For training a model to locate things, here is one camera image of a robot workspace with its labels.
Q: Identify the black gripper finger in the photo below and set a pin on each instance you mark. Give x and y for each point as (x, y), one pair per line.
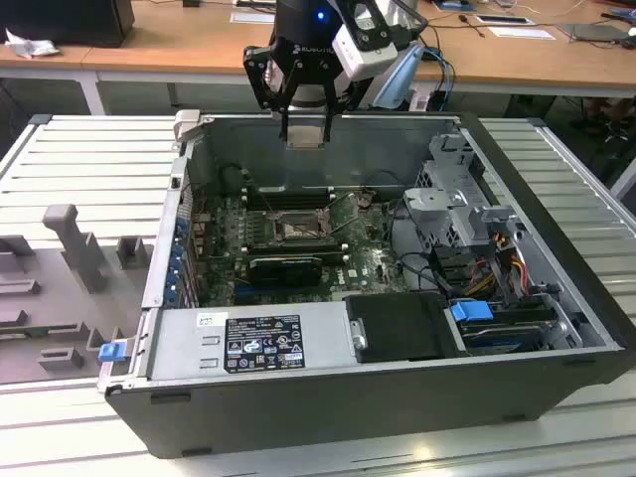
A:
(329, 99)
(261, 74)

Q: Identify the silver CPU chip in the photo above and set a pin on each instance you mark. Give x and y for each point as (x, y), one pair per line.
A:
(304, 136)

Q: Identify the RAM slot with white latches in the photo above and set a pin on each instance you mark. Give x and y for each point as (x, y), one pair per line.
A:
(288, 200)
(293, 241)
(288, 189)

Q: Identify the RAM slot with black latches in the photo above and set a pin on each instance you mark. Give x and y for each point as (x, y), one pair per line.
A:
(293, 236)
(293, 247)
(288, 194)
(288, 206)

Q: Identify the thin metal locking lever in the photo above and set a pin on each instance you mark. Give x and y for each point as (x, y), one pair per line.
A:
(269, 205)

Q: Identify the metal CPU socket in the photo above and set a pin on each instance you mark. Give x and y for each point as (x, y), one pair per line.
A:
(298, 226)

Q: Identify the blue expansion slot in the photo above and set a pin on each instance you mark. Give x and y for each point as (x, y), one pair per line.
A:
(246, 295)

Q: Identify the small white paper sheet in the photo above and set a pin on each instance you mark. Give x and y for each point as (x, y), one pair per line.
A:
(253, 17)

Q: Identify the wooden desk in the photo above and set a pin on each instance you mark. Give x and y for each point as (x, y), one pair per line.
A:
(199, 45)

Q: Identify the pale blue teach pendant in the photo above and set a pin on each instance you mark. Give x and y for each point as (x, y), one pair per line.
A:
(402, 74)

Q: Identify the white power strip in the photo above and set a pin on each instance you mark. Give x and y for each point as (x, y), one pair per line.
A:
(422, 99)

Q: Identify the round coin battery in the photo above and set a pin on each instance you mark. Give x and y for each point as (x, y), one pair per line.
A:
(365, 200)

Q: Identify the silver drive cage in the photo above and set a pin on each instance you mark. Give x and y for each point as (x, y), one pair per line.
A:
(447, 208)

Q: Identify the green motherboard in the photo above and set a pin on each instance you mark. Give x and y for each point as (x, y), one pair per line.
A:
(367, 258)

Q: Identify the black graphics card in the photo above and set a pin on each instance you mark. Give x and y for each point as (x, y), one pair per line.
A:
(283, 272)

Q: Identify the white flat device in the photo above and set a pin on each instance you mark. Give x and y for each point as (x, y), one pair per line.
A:
(504, 20)

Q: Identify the black box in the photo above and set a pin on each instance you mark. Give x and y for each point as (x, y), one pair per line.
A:
(64, 20)

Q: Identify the large white paper sheet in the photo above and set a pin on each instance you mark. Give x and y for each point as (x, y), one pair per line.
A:
(522, 32)

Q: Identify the crumpled grey wrapper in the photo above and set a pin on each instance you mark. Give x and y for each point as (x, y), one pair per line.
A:
(32, 46)

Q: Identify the black plastic shroud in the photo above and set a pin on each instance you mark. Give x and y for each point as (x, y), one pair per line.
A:
(397, 328)

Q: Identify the grey laptop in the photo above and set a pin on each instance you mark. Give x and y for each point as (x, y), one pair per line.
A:
(601, 32)

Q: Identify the silver power supply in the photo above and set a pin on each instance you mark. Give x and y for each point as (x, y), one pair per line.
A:
(189, 348)

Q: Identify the hard disk in blue carrier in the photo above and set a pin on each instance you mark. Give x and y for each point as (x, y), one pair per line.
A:
(497, 328)

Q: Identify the grey parts rack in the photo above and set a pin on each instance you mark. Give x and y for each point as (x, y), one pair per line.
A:
(49, 278)

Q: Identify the blue case latch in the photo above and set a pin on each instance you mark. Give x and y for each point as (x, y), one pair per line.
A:
(111, 352)

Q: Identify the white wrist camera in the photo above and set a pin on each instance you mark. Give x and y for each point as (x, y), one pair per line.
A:
(367, 54)

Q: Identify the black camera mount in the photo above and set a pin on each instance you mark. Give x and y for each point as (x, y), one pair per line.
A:
(370, 10)

